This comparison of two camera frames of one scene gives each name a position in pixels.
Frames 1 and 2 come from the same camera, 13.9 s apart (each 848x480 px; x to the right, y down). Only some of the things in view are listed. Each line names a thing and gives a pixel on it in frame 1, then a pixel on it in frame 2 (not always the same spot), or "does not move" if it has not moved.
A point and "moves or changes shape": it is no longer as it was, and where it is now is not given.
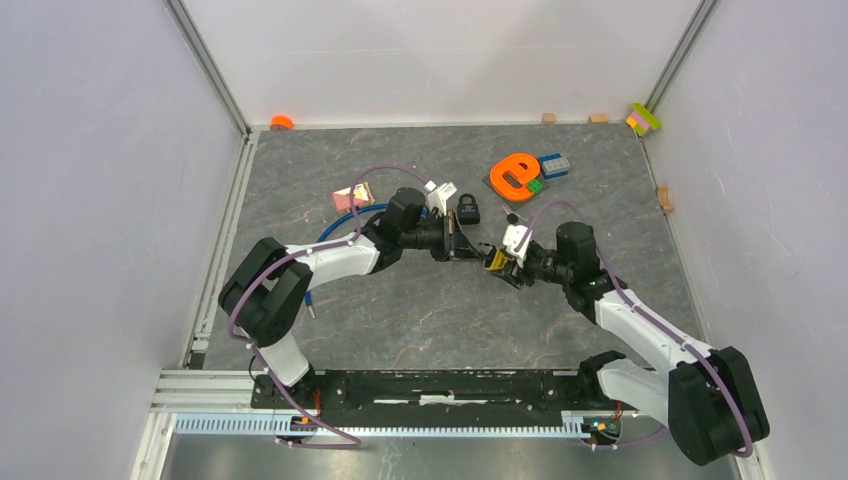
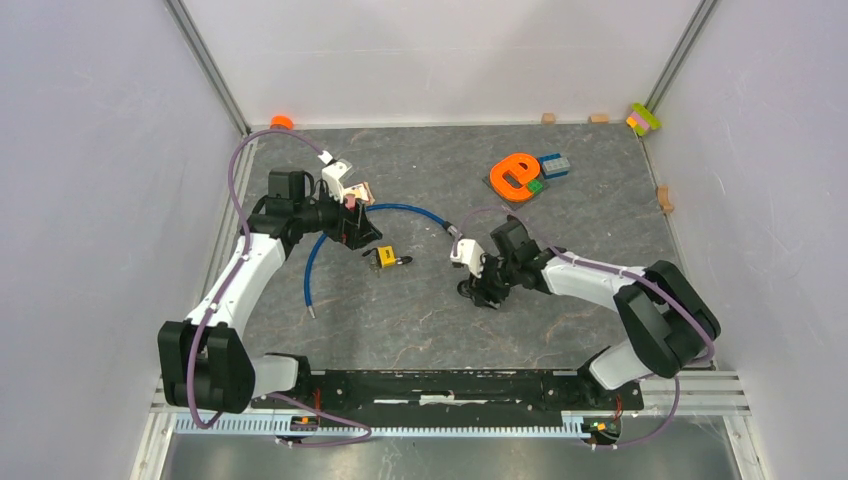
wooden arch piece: [663, 195] does not move
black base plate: [437, 396] does not move
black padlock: [468, 210] to [468, 288]
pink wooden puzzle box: [362, 195] does not move
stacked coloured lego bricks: [642, 119] does not move
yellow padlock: [500, 260] moves or changes shape
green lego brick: [535, 186] does not move
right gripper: [515, 276] to [484, 298]
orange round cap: [282, 120] does not move
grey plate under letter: [512, 180] does not move
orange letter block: [525, 166] does not move
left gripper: [441, 254] to [347, 227]
